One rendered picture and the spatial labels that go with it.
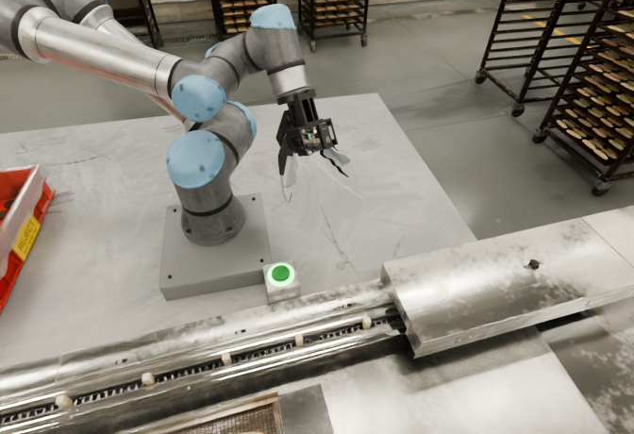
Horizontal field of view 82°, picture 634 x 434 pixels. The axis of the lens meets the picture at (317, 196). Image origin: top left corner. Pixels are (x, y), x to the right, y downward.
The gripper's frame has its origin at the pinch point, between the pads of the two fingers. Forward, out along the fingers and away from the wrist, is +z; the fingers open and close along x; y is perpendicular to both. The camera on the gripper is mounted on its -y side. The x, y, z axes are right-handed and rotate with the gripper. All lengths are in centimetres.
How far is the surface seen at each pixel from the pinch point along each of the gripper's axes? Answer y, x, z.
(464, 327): 23.8, 9.0, 28.4
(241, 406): 12.4, -30.5, 25.3
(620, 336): 33, 41, 46
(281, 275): -1.4, -13.1, 14.1
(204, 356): -0.9, -32.7, 21.6
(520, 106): -113, 236, 31
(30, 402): -9, -61, 17
